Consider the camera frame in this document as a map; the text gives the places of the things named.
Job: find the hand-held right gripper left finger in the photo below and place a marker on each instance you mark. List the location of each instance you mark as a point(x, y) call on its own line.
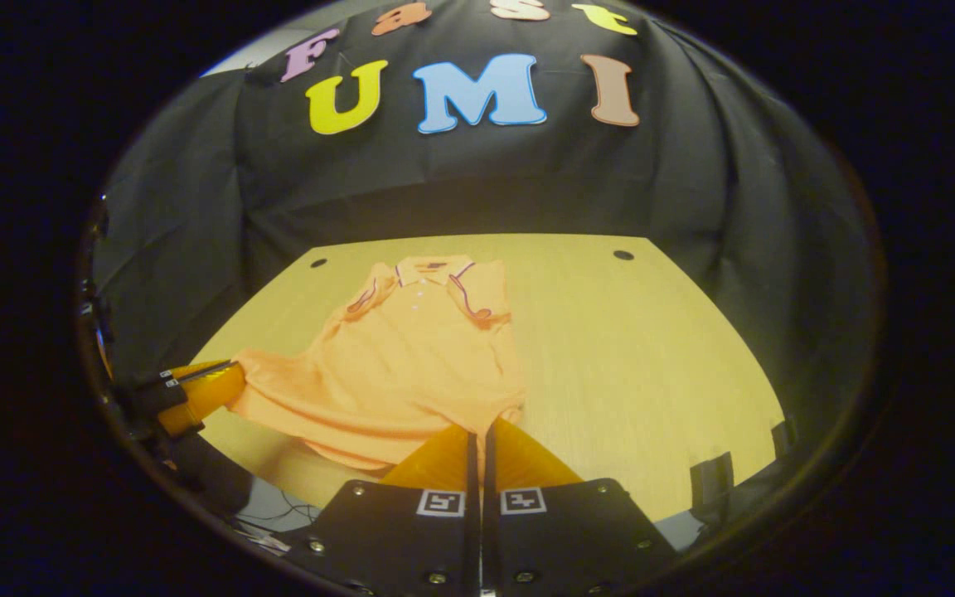
point(411, 539)

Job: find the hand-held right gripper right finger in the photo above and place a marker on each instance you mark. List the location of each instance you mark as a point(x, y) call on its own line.
point(560, 539)

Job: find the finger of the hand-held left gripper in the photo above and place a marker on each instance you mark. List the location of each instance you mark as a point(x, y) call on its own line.
point(212, 394)
point(196, 366)

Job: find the orange T-shirt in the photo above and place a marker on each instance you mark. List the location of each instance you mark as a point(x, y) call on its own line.
point(395, 373)

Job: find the black block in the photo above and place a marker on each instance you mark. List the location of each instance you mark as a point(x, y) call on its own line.
point(784, 438)
point(712, 481)

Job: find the black backdrop cloth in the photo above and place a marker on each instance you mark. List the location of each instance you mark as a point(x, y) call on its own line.
point(693, 207)

